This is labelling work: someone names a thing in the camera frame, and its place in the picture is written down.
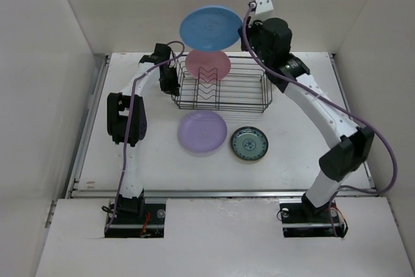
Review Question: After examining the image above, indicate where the pink plastic plate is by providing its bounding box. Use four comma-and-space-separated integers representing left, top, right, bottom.
185, 50, 231, 82

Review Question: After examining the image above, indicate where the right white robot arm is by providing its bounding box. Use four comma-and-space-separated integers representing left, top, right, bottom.
238, 16, 375, 221

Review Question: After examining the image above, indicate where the blue patterned glass plate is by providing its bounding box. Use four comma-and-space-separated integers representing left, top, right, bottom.
230, 126, 269, 162

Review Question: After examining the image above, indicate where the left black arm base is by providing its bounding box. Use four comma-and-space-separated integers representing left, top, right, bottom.
101, 203, 166, 239

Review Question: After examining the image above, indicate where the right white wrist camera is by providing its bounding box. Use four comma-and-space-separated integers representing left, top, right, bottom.
252, 0, 274, 16

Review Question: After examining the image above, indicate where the light blue plastic plate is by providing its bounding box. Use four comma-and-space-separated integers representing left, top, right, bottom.
179, 5, 243, 52

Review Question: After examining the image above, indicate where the lavender plastic plate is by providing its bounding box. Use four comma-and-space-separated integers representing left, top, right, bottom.
178, 110, 228, 153

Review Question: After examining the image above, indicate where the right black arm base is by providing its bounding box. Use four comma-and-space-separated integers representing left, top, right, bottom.
276, 199, 349, 239

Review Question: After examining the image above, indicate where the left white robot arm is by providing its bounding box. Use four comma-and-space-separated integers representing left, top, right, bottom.
106, 42, 182, 223

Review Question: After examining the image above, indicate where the metal wire dish rack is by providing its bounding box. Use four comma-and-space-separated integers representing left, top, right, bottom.
171, 55, 273, 113

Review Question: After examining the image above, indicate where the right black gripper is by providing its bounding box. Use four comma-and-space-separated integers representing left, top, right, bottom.
239, 14, 272, 66

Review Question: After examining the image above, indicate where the aluminium front rail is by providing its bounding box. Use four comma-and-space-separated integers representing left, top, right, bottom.
66, 187, 379, 199

